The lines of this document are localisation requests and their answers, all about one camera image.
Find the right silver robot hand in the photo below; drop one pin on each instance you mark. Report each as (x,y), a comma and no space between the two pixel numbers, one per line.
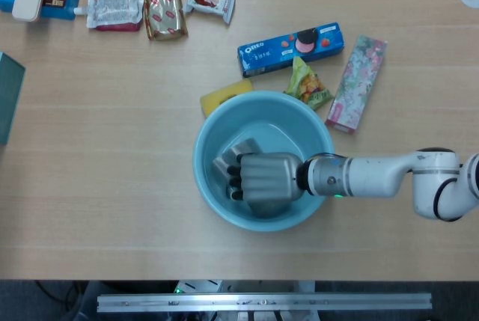
(265,179)

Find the grey garbage bag roll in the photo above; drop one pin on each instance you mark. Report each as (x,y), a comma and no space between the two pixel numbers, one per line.
(243,147)

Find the yellow green snack packet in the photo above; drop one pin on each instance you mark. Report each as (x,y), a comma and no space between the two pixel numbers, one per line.
(308,87)

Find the blue Oreo cookie box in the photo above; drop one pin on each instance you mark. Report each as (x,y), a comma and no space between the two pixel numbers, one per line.
(277,51)

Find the floral pink green box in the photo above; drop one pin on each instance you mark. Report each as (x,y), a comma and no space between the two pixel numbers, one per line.
(355,85)

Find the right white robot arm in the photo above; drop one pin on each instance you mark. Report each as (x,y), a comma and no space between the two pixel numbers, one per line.
(374,177)

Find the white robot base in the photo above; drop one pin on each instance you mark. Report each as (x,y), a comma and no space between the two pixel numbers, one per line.
(198,286)

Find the light blue plastic basin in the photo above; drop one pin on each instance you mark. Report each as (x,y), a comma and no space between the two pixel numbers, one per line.
(262,111)

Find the yellow sponge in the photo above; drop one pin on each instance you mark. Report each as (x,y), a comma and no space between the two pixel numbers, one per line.
(221,96)

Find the gold red biscuit pack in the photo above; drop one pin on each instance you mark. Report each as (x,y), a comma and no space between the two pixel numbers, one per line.
(162,3)

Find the white spout pouch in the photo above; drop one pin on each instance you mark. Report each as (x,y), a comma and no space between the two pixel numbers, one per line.
(112,6)

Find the teal green box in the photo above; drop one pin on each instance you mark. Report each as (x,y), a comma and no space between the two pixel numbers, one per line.
(9,93)

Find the aluminium rail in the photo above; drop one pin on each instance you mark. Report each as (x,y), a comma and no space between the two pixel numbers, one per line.
(262,302)

